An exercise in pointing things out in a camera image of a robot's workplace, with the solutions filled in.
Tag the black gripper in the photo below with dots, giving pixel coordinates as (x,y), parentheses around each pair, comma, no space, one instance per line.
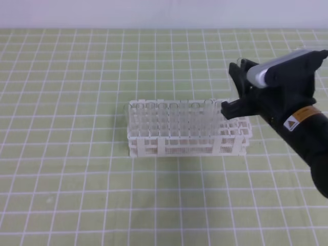
(281,83)

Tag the white plastic test tube rack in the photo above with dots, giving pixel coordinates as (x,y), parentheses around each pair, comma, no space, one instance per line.
(153,130)

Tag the clear glass test tube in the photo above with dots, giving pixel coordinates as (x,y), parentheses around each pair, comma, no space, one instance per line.
(238,75)

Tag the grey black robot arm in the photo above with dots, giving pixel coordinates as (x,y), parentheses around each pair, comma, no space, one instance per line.
(304,129)

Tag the clear test tube in rack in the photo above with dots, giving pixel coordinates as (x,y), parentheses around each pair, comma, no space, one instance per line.
(217,118)
(184,118)
(207,120)
(194,125)

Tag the green checkered tablecloth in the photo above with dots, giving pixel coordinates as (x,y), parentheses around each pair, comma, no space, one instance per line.
(66,174)

